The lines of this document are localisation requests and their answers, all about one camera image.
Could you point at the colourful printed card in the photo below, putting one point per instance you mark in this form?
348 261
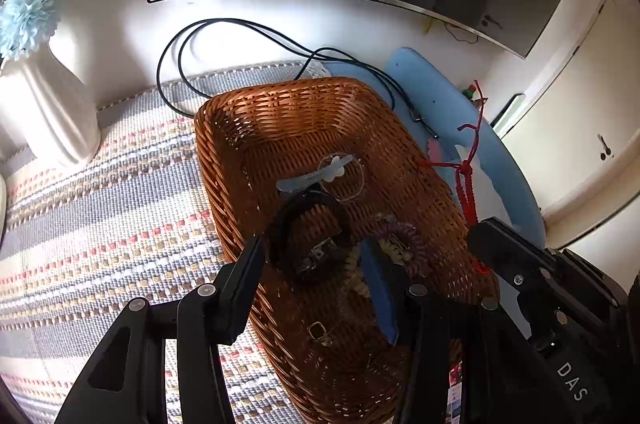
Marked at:
456 384

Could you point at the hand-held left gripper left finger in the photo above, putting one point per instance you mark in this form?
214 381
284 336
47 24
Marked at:
247 284

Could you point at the clear dragonfly hair clip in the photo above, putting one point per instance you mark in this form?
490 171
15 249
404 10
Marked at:
300 183

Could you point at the white tissue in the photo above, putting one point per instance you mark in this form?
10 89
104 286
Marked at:
492 194

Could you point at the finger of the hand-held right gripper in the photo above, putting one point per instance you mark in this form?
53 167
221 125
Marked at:
505 254

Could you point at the white ribbed vase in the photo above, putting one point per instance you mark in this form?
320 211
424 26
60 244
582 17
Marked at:
50 113

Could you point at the small pink object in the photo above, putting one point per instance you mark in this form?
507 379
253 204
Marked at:
434 149

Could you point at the light blue artificial flower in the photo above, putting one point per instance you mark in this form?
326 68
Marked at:
25 18

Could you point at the black wristwatch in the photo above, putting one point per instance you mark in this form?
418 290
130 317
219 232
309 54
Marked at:
300 271

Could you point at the small square metal pendant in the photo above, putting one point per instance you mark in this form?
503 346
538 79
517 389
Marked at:
316 331

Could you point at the striped woven mat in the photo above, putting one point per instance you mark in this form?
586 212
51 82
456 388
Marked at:
100 229

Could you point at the white cabinet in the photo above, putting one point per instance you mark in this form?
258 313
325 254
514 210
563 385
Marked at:
565 128

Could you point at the brown wicker basket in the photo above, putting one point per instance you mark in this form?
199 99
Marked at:
280 128

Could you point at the green bottle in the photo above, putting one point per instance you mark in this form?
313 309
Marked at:
472 93

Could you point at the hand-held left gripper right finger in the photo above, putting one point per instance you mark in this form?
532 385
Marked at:
380 299

